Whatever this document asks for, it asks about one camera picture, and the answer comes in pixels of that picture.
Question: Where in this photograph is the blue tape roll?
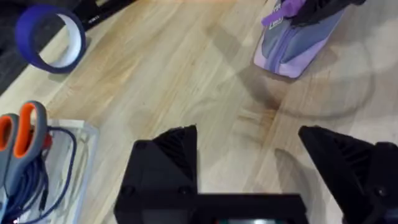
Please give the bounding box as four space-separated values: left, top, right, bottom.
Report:
14 3 87 75

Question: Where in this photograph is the purple zip bag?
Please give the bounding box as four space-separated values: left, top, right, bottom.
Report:
253 0 346 79

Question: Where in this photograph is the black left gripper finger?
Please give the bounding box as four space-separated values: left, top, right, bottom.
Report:
290 0 367 28
298 125 398 224
113 124 198 224

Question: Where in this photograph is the clear box with scissors and cables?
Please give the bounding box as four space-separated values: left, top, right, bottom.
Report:
0 100 100 224

